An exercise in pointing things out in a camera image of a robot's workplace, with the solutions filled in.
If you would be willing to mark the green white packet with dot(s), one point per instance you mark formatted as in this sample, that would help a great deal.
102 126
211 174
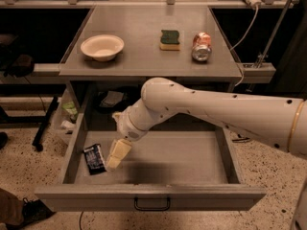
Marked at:
71 110

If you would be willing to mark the crushed orange soda can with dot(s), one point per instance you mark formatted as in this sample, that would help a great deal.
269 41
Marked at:
201 49

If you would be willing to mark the black tripod leg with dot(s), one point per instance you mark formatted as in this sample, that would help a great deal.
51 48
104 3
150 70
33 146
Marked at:
52 107

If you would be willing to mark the brown trouser leg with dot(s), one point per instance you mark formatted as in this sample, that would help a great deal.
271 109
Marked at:
11 208

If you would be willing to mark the metal stand pole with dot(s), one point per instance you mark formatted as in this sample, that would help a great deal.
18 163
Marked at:
258 63

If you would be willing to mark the white paper bowl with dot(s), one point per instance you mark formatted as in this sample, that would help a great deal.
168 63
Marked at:
104 47

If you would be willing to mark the black drawer handle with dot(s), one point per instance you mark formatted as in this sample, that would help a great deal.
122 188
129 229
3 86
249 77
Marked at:
152 204

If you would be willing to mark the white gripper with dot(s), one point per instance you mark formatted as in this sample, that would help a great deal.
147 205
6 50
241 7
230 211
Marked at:
127 127

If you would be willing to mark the open grey drawer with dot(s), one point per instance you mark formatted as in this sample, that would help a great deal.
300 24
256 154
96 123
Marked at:
189 161

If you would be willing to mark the dark bag on shelf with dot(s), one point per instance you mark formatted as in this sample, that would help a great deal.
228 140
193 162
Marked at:
22 66

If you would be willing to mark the green yellow sponge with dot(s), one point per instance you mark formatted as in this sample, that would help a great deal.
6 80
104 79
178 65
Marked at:
169 40

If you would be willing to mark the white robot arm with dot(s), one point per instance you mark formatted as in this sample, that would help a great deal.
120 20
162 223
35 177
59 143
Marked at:
278 122

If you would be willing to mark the black shoe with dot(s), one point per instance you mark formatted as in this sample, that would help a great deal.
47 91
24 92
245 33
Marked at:
33 211

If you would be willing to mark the black tray with papers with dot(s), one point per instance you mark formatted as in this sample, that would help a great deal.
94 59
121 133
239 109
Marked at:
117 99

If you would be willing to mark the grey counter cabinet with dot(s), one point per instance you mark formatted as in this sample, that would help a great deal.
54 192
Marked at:
140 26

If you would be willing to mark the dark blue rxbar wrapper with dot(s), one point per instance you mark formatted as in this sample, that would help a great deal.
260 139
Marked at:
94 159

